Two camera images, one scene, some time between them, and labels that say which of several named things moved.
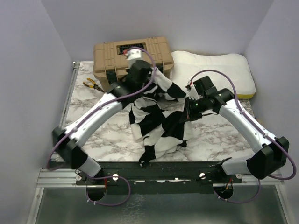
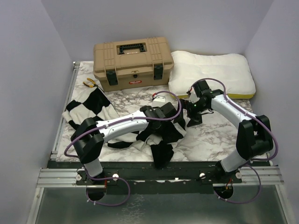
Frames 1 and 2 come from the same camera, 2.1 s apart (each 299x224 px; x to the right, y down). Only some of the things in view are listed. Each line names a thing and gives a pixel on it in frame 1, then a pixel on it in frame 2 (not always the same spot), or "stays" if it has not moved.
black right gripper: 190,115 stays
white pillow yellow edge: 184,64 stays
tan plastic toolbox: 110,56 stays
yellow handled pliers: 94,86 stays
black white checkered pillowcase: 156,120 to 161,137
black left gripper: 128,70 to 154,108
